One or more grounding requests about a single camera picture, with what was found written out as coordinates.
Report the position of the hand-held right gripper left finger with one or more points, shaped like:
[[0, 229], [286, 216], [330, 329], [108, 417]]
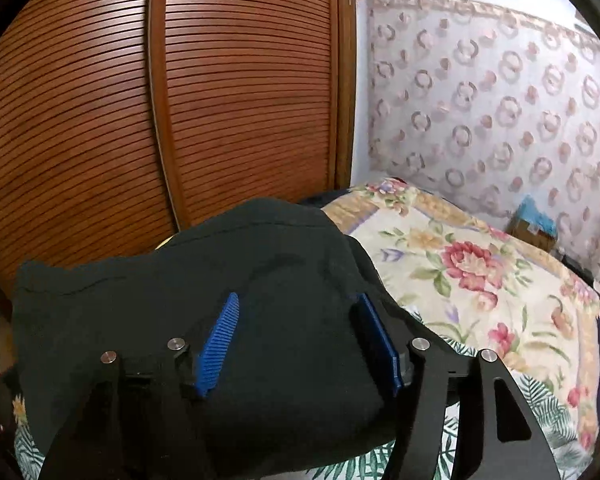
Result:
[[220, 345]]

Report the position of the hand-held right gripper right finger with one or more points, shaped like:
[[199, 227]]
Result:
[[380, 345]]

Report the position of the black printed t-shirt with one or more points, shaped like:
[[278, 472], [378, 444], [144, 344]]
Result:
[[280, 270]]

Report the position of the floral quilt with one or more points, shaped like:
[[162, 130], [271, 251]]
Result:
[[430, 270]]

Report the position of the leaf-print bed sheet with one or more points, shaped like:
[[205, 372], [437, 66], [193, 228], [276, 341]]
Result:
[[535, 400]]

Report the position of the small cardboard box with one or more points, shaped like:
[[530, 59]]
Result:
[[530, 235]]

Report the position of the light blue cloth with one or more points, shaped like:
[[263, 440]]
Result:
[[537, 212]]

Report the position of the wooden louvered wardrobe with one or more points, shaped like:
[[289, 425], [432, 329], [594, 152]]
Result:
[[180, 85]]

